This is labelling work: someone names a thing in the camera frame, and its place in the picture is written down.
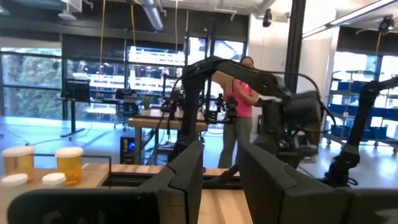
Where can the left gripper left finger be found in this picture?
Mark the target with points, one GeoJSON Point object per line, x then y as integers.
{"type": "Point", "coordinates": [183, 193]}

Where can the rack with blue bins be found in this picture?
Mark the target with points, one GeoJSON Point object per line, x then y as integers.
{"type": "Point", "coordinates": [382, 112]}

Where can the black building column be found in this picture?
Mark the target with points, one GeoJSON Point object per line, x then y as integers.
{"type": "Point", "coordinates": [295, 40]}

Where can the black monitor on stand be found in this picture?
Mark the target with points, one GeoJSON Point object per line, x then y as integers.
{"type": "Point", "coordinates": [76, 90]}

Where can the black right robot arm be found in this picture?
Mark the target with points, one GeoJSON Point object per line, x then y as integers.
{"type": "Point", "coordinates": [236, 73]}

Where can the person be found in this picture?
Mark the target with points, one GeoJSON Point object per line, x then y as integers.
{"type": "Point", "coordinates": [244, 102]}

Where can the large orange pill bottle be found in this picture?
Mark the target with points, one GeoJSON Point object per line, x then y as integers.
{"type": "Point", "coordinates": [70, 168]}
{"type": "Point", "coordinates": [18, 163]}

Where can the silver ceiling duct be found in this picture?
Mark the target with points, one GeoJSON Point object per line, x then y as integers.
{"type": "Point", "coordinates": [152, 15]}

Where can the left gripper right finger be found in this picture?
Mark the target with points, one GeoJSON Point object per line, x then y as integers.
{"type": "Point", "coordinates": [273, 202]}

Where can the black computer tower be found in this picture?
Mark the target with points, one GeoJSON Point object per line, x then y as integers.
{"type": "Point", "coordinates": [127, 149]}

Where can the tan clipboard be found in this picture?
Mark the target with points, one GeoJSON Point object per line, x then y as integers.
{"type": "Point", "coordinates": [222, 81]}

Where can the background wooden table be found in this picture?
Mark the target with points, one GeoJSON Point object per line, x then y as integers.
{"type": "Point", "coordinates": [149, 121]}

